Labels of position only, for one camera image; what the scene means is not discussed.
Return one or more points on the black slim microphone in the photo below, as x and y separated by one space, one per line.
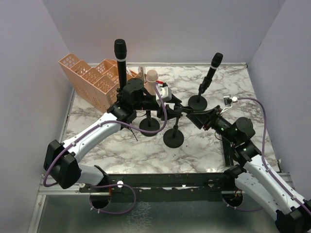
215 63

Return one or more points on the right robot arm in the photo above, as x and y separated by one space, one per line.
290 211

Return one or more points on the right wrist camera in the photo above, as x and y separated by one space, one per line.
228 102

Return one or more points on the clear ruler in organizer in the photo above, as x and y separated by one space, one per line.
141 72

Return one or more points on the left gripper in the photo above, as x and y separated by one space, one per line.
161 110

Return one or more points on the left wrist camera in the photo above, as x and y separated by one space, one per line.
163 94

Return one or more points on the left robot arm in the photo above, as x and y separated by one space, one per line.
62 160

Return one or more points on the black tripod mic stand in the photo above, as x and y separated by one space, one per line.
119 97

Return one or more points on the markers in organizer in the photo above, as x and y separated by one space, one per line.
130 72

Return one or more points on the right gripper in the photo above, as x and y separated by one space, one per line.
202 120

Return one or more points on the black round-base stand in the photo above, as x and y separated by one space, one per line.
173 138
149 123
197 102

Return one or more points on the peach plastic desk organizer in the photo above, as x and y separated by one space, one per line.
97 85

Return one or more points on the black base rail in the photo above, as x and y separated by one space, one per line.
178 186

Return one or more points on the beige microphone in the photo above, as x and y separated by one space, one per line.
151 79

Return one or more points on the black microphone silver grille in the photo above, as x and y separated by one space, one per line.
227 152

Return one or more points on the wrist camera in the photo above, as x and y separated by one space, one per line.
163 94
228 102

